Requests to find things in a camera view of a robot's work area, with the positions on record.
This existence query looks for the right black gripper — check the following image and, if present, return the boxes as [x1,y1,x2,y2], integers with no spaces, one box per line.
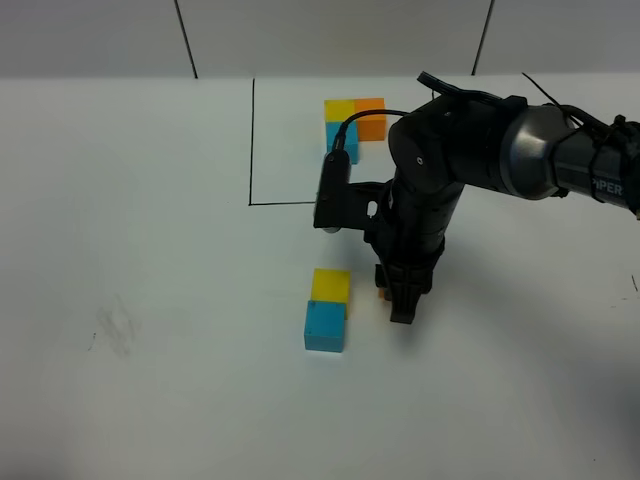
[365,179,462,324]

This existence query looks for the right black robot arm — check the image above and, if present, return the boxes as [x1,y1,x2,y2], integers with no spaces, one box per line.
[369,73,639,324]

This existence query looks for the blue template cube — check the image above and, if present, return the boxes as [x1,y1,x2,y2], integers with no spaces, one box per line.
[325,121,359,165]

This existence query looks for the orange template cube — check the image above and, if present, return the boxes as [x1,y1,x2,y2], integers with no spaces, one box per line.
[354,98,387,142]

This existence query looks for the yellow template cube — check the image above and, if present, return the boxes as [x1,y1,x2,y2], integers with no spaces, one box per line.
[324,99,356,123]

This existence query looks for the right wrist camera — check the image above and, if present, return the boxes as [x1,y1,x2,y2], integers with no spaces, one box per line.
[313,150,391,231]

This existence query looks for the black cable tie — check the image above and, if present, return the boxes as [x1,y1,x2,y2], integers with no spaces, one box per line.
[521,72,562,109]

